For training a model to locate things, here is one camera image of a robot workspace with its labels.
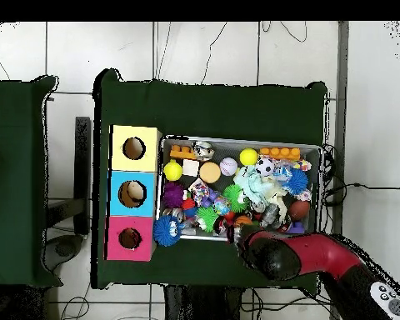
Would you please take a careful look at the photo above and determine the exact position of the orange four-stud building block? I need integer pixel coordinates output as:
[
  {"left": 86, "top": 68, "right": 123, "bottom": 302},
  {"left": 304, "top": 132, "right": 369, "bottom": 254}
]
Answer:
[{"left": 259, "top": 147, "right": 302, "bottom": 161}]

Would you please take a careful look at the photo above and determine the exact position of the black and white soccer ball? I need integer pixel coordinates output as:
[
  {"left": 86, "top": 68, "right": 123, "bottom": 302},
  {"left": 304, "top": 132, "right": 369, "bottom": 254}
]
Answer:
[{"left": 255, "top": 157, "right": 276, "bottom": 177}]

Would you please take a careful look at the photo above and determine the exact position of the wooden box with three holes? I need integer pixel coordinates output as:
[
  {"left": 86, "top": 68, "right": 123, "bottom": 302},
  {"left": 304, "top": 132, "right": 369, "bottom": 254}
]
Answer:
[{"left": 104, "top": 124, "right": 163, "bottom": 262}]

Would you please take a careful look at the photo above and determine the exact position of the yellow tennis ball with handle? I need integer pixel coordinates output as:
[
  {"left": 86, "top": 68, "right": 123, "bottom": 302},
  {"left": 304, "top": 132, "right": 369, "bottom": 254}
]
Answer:
[{"left": 162, "top": 158, "right": 183, "bottom": 183}]

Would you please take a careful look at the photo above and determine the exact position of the blue spiky ball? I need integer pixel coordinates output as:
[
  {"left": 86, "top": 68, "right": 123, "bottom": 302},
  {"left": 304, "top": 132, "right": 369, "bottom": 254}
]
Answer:
[{"left": 282, "top": 167, "right": 309, "bottom": 196}]

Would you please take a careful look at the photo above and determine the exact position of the dark green tablecloth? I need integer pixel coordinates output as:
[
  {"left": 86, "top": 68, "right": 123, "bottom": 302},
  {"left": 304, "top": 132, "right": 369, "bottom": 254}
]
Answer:
[{"left": 91, "top": 67, "right": 329, "bottom": 296}]

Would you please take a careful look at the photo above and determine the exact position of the white baseball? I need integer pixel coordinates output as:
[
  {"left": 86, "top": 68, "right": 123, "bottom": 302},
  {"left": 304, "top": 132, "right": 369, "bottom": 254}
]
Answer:
[{"left": 218, "top": 157, "right": 238, "bottom": 177}]

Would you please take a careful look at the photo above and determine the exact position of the mint green cloth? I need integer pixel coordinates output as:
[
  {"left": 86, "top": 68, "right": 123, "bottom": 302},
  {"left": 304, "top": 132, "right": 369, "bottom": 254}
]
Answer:
[{"left": 233, "top": 165, "right": 281, "bottom": 209}]

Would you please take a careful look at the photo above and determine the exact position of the side table with green cloth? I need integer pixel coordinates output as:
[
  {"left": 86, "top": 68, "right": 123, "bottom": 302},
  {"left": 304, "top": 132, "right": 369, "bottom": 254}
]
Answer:
[{"left": 0, "top": 75, "right": 63, "bottom": 288}]

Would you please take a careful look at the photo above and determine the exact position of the grey floor rail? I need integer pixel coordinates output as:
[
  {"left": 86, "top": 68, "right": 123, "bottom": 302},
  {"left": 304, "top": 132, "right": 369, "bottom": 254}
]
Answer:
[{"left": 329, "top": 21, "right": 350, "bottom": 236}]

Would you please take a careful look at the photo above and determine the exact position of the clear mesh bin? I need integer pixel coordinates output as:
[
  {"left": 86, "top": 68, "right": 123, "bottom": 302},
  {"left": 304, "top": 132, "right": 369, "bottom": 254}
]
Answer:
[{"left": 155, "top": 134, "right": 323, "bottom": 243}]

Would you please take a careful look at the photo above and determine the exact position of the brown football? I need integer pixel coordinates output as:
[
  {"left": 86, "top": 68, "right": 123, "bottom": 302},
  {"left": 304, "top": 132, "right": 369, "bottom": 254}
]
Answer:
[{"left": 288, "top": 199, "right": 312, "bottom": 222}]

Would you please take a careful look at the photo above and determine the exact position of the blue spiky monster toy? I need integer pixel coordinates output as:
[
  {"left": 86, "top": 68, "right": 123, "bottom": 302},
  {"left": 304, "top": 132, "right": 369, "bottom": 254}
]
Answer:
[{"left": 152, "top": 214, "right": 183, "bottom": 248}]

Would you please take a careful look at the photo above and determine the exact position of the black power cable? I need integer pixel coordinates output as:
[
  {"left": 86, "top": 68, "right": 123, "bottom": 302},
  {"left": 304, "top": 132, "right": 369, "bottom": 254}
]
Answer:
[{"left": 322, "top": 181, "right": 400, "bottom": 201}]

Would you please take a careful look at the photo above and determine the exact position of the plain yellow ball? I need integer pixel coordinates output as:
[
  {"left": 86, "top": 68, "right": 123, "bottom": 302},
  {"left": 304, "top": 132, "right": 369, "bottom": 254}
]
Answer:
[{"left": 239, "top": 147, "right": 260, "bottom": 167}]

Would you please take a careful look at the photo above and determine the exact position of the grey stand foot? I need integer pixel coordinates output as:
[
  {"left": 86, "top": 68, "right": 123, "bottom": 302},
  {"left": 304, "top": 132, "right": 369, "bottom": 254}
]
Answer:
[{"left": 44, "top": 234, "right": 84, "bottom": 271}]

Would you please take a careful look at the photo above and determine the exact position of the black stand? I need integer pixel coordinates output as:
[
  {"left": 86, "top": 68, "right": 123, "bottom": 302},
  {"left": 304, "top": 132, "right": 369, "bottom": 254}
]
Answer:
[{"left": 46, "top": 116, "right": 92, "bottom": 234}]

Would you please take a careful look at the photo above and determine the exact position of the purple spiky monster toy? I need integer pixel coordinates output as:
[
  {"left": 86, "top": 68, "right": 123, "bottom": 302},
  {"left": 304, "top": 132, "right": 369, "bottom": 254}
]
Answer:
[{"left": 162, "top": 182, "right": 186, "bottom": 209}]

